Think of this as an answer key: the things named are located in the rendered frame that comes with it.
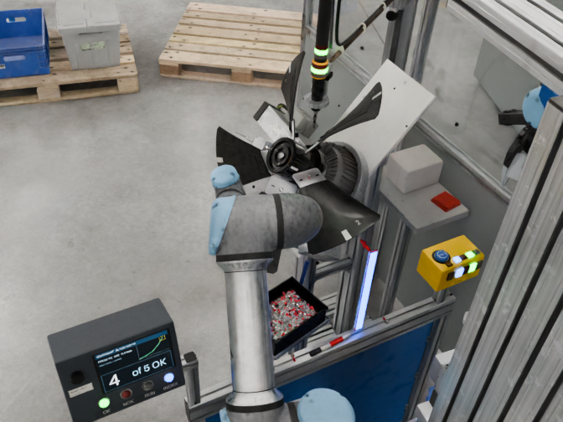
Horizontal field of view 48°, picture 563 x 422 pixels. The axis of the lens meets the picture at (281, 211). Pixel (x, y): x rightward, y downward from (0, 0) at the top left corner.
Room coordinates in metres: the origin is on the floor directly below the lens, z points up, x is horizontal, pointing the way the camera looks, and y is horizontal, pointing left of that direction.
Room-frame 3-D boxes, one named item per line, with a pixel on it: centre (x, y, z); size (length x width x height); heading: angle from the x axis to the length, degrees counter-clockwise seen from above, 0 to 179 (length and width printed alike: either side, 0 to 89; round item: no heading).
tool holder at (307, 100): (1.51, -0.08, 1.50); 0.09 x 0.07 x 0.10; 155
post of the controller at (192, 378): (0.93, 0.20, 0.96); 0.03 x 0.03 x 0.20; 30
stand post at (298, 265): (1.67, -0.10, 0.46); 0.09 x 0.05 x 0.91; 30
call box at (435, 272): (1.34, -0.51, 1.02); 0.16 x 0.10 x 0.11; 120
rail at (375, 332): (1.14, -0.17, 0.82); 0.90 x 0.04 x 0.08; 120
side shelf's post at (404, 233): (1.88, -0.50, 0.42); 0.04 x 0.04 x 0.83; 30
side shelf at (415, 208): (1.88, -0.50, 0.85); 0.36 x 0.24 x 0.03; 30
